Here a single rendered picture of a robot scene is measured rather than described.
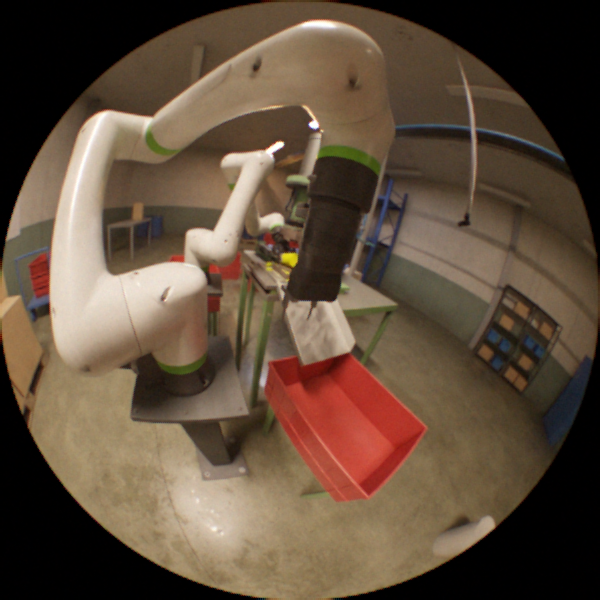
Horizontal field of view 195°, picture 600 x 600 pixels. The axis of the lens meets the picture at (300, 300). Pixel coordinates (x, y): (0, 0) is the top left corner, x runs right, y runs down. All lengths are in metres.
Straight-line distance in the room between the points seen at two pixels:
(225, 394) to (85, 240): 0.38
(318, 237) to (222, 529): 1.35
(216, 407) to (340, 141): 0.48
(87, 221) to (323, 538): 1.52
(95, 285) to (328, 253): 0.31
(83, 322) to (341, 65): 0.34
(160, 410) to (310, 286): 0.37
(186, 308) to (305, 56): 0.31
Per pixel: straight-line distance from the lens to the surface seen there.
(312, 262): 0.23
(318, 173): 0.24
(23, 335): 2.31
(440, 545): 1.89
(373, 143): 0.25
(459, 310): 5.68
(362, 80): 0.19
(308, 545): 1.36
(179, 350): 0.32
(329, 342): 0.74
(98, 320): 0.26
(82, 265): 0.29
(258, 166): 0.76
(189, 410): 0.40
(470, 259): 5.73
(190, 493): 1.31
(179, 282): 0.27
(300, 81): 0.18
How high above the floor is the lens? 1.26
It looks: 24 degrees down
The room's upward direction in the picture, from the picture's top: 15 degrees clockwise
